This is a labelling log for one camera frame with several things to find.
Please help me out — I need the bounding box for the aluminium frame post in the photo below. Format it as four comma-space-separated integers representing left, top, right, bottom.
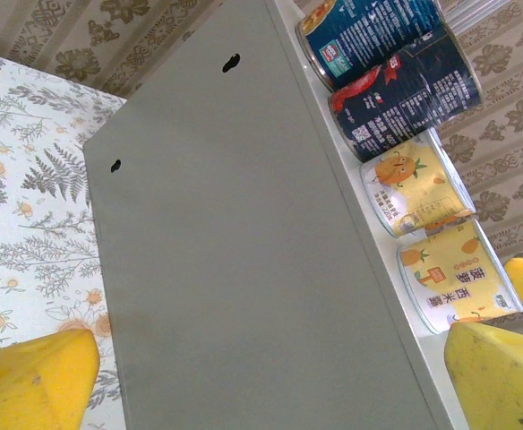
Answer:
440, 0, 484, 35

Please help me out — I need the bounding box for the small yellow pineapple can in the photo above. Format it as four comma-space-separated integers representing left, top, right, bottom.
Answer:
395, 217, 523, 336
359, 129, 476, 239

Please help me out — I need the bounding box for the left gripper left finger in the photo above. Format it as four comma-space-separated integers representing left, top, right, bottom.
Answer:
0, 329, 101, 430

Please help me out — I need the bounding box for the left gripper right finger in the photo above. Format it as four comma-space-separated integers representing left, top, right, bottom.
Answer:
443, 321, 523, 430

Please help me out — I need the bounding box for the floral tablecloth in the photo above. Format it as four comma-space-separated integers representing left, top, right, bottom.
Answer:
0, 47, 131, 430

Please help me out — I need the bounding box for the grey metal cabinet counter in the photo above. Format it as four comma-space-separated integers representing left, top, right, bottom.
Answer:
81, 0, 480, 430

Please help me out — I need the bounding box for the tall dark navy can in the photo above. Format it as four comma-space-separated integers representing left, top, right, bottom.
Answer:
327, 24, 484, 163

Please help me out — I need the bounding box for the tall blue food can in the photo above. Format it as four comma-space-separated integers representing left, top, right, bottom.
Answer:
295, 0, 446, 90

